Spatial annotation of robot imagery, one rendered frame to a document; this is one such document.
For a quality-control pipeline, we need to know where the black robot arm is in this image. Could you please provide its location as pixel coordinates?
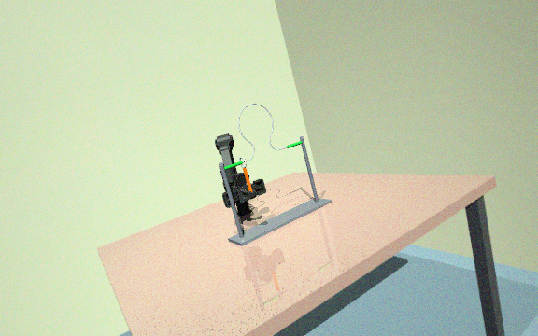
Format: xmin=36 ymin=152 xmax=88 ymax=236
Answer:
xmin=215 ymin=133 xmax=253 ymax=216

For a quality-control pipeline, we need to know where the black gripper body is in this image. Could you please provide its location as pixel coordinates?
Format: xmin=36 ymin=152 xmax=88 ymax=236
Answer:
xmin=222 ymin=179 xmax=266 ymax=208

